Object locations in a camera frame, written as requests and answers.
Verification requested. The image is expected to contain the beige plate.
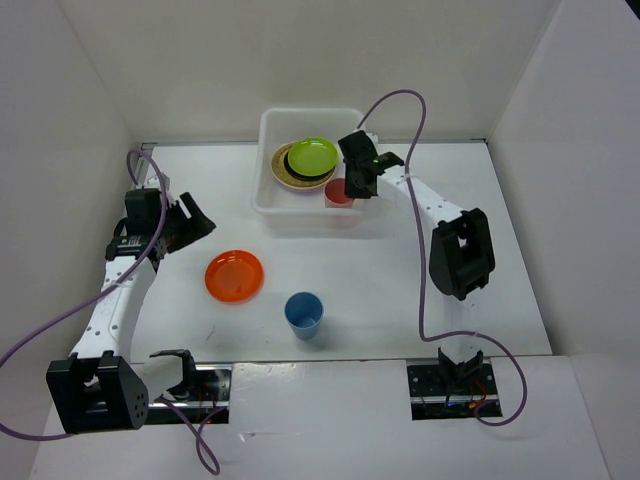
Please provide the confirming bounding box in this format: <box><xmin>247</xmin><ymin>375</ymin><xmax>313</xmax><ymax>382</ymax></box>
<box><xmin>270</xmin><ymin>144</ymin><xmax>340</xmax><ymax>194</ymax></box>

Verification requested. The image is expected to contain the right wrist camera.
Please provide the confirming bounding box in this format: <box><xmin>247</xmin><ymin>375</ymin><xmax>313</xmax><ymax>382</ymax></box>
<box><xmin>365</xmin><ymin>132</ymin><xmax>378</xmax><ymax>146</ymax></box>

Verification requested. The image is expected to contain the pink plastic cup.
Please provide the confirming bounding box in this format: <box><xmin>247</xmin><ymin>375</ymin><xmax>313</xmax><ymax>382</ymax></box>
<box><xmin>324</xmin><ymin>178</ymin><xmax>354</xmax><ymax>208</ymax></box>

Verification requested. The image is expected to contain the clear plastic bin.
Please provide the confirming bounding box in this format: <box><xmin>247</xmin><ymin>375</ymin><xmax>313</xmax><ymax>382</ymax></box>
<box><xmin>251</xmin><ymin>107</ymin><xmax>366</xmax><ymax>231</ymax></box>

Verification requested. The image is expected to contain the orange plate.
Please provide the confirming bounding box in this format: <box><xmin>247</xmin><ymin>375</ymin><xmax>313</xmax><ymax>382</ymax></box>
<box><xmin>204</xmin><ymin>249</ymin><xmax>264</xmax><ymax>304</ymax></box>

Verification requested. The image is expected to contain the green plate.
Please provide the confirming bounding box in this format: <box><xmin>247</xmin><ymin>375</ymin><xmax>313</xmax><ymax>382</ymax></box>
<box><xmin>287</xmin><ymin>137</ymin><xmax>338</xmax><ymax>177</ymax></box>

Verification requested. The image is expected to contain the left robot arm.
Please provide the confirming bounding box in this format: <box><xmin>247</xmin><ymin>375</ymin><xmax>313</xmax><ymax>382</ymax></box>
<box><xmin>46</xmin><ymin>174</ymin><xmax>216</xmax><ymax>435</ymax></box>

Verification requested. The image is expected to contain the black plate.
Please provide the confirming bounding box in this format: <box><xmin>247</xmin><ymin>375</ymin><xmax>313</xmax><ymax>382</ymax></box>
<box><xmin>283</xmin><ymin>153</ymin><xmax>335</xmax><ymax>182</ymax></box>

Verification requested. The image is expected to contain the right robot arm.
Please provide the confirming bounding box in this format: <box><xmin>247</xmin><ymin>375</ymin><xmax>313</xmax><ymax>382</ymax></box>
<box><xmin>338</xmin><ymin>130</ymin><xmax>495</xmax><ymax>343</ymax></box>

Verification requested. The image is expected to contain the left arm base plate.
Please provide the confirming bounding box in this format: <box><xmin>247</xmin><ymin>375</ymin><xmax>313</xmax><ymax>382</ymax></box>
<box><xmin>133</xmin><ymin>362</ymin><xmax>233</xmax><ymax>425</ymax></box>

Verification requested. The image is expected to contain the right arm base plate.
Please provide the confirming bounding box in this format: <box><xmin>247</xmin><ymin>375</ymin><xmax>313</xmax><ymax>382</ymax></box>
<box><xmin>406</xmin><ymin>362</ymin><xmax>502</xmax><ymax>421</ymax></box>

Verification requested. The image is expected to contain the round bamboo mat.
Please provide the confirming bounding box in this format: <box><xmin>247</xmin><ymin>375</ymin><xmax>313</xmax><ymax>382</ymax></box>
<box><xmin>271</xmin><ymin>143</ymin><xmax>337</xmax><ymax>191</ymax></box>

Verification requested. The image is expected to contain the blue plastic cup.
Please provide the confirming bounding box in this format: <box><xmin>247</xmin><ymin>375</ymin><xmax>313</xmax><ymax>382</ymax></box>
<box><xmin>284</xmin><ymin>292</ymin><xmax>324</xmax><ymax>341</ymax></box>

